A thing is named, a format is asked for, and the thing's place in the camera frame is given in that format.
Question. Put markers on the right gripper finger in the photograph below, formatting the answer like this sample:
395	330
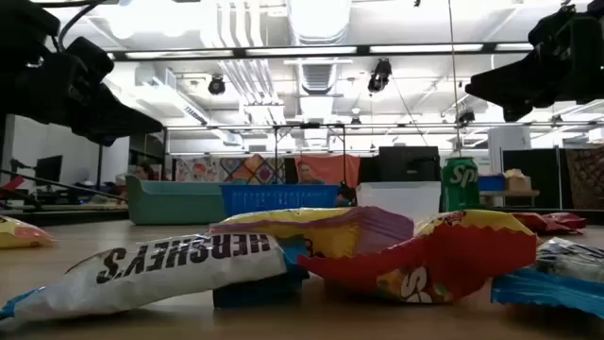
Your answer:
509	90
517	113

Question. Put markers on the red candy packet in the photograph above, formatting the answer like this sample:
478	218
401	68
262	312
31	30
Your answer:
472	255
533	222
566	220

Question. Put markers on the yellow candy packet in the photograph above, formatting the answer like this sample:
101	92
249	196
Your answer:
307	226
476	219
21	233

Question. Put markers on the red background robot arm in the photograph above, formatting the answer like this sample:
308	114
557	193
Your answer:
11	184

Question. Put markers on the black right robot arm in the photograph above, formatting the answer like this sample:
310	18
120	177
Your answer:
595	28

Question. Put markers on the black background robot arm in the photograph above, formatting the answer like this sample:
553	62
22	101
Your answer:
346	193

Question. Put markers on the person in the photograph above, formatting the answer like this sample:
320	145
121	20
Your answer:
307	172
144	171

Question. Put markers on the black desk monitor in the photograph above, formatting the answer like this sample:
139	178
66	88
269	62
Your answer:
49	170

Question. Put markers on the black partition panel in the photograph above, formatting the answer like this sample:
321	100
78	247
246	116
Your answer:
547	175

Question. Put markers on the cardboard box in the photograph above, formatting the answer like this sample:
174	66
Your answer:
518	181

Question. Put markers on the blue storage bin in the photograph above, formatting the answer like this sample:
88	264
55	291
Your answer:
493	183

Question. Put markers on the wooden side table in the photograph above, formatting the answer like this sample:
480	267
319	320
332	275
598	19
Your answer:
509	192

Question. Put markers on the brown patterned hanging cloth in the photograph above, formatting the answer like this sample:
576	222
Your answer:
587	177

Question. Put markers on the green Sprite can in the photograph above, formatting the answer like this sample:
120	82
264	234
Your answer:
460	189

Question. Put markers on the green plastic bin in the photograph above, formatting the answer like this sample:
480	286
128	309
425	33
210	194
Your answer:
174	203

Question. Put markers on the black box monitor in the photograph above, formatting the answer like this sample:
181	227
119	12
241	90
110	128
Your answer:
408	163

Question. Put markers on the colourful patterned quilt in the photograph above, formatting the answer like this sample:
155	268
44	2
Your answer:
245	167

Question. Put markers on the white blue Hershey's bar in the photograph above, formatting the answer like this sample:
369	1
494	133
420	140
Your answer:
566	283
141	278

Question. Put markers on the clear plastic container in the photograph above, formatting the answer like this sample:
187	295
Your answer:
396	198

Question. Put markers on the blue plastic mesh basket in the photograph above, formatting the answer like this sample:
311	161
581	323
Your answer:
278	198

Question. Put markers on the orange hanging cloth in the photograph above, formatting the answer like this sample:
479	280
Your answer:
340	167

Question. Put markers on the black hanging camera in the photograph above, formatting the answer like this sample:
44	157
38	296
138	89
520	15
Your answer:
466	117
379	78
216	86

